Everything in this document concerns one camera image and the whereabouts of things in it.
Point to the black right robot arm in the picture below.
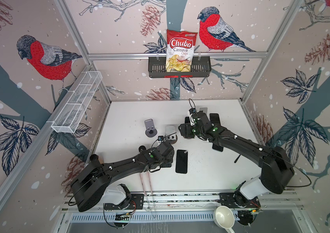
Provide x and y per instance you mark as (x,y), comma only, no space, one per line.
(276,169)

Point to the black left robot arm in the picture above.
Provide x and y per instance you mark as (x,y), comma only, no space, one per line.
(90,184)

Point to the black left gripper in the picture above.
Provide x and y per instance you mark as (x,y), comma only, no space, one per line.
(170,157)

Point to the green-edged phone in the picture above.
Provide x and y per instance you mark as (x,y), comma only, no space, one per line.
(166,165)

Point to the white phone stand rear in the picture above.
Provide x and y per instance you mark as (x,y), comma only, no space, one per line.
(203,109)

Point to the black wire wall basket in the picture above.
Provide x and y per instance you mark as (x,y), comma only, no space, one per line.
(200,68)

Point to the aluminium horizontal wall bar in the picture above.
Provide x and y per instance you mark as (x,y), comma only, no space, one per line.
(213,55)

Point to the black phone with teal edge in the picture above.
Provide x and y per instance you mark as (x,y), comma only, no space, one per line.
(217,147)

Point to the white ladle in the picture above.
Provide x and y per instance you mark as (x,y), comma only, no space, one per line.
(224,218)

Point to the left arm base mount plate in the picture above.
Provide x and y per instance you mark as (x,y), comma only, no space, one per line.
(120,198)

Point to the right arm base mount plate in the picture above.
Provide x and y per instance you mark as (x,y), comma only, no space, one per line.
(229,201)

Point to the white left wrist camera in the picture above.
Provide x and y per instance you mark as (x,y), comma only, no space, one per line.
(161,139)

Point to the grey round phone stand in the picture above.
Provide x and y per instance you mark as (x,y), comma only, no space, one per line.
(150,131)

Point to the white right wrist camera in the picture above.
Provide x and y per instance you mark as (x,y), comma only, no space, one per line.
(193,116)

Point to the red Chuba cassava chips bag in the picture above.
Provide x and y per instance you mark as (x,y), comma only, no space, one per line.
(180,50)

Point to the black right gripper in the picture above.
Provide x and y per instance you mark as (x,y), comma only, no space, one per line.
(187,127)

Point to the white mesh wall shelf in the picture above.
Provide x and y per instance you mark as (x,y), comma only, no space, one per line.
(71,115)

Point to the pink chopstick right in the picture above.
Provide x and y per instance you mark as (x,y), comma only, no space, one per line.
(153,210)

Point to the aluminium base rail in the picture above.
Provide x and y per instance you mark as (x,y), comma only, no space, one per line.
(178,206)

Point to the aluminium frame corner post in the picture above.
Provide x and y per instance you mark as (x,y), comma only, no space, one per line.
(75,33)
(288,18)

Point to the aluminium frame right corner post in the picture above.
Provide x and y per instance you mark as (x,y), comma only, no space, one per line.
(288,18)

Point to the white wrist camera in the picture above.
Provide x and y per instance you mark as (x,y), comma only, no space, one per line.
(193,116)
(161,139)

